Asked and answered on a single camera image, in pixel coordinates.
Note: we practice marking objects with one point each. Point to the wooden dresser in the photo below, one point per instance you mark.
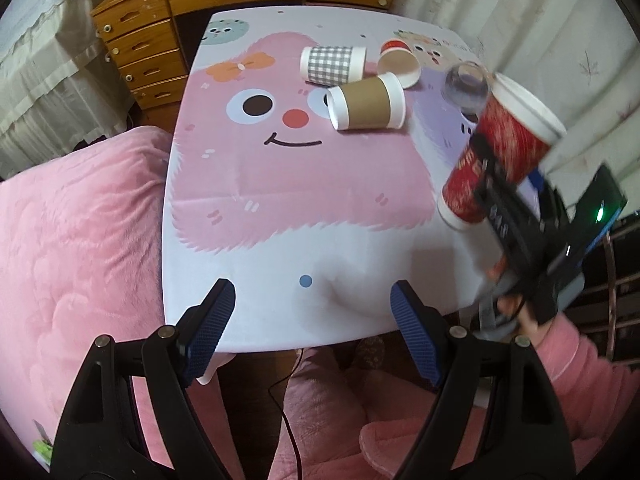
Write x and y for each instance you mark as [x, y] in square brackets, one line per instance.
[150, 45]

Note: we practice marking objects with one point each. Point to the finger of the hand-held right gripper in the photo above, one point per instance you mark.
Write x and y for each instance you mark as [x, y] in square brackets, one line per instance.
[505, 210]
[554, 205]

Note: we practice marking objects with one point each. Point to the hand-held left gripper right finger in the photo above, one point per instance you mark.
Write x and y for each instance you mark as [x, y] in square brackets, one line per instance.
[414, 332]

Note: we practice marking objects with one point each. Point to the white leaf print curtain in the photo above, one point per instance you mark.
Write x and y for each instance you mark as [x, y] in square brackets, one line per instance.
[560, 35]

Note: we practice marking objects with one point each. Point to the pink blanket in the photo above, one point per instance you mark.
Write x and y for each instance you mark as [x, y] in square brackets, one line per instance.
[85, 270]

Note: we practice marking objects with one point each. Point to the white lace curtain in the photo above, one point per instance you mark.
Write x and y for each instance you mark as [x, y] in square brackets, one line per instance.
[45, 60]

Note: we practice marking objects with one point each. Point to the patterned slipper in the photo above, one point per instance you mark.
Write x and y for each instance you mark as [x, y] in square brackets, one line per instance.
[371, 356]

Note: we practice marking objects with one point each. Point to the person's right hand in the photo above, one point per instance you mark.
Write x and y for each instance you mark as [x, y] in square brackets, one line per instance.
[532, 322]

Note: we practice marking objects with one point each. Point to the wooden chair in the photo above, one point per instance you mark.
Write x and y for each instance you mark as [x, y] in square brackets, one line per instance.
[620, 290]

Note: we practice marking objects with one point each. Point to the clear plastic cup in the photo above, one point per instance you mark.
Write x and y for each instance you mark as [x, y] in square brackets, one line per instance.
[466, 87]

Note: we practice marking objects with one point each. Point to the person's right forearm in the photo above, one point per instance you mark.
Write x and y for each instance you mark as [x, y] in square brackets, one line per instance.
[585, 375]

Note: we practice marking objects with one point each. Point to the person's pink trouser legs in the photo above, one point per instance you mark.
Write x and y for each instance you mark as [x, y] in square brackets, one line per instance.
[325, 425]

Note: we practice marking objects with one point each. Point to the green packet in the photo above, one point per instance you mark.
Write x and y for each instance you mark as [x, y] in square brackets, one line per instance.
[42, 447]

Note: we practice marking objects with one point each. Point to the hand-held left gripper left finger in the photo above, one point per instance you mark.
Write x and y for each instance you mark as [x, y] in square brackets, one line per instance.
[209, 327]

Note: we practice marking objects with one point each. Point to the cartoon printed tablecloth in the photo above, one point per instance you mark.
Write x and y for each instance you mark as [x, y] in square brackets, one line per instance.
[300, 200]

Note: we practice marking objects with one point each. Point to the small red paper cup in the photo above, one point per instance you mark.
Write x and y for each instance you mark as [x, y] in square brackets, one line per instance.
[400, 66]

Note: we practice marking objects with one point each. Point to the grey checked paper cup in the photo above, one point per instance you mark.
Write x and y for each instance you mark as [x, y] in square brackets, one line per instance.
[332, 63]

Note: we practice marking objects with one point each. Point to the brown sleeve paper cup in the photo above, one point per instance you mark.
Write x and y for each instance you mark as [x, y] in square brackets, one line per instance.
[370, 101]

